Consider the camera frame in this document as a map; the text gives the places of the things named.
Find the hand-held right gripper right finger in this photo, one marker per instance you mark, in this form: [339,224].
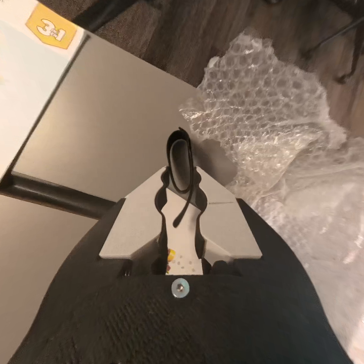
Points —
[230,227]

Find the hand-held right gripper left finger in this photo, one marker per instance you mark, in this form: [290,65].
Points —
[130,227]

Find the instruction booklet with yellow badge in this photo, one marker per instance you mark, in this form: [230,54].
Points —
[31,71]

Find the clear bubble wrap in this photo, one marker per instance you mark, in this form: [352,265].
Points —
[270,119]

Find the white printed paper sheet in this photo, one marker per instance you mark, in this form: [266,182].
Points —
[184,256]

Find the black stand legs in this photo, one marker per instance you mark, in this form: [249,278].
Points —
[341,37]

